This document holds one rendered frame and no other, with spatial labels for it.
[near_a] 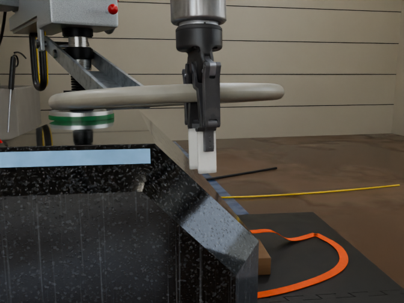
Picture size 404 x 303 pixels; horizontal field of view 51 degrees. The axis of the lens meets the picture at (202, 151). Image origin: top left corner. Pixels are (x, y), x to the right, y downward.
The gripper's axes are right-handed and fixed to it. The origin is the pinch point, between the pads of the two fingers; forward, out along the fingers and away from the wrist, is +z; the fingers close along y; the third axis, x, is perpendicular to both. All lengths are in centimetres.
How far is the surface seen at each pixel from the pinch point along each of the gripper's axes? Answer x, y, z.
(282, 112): -305, 536, 10
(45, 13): 26, 77, -37
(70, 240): 21.9, 19.5, 18.6
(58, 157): 23.4, 25.0, 2.3
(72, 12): 18, 73, -37
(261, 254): -66, 117, 67
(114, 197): 13.0, 17.4, 10.2
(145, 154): 5.6, 22.0, 2.6
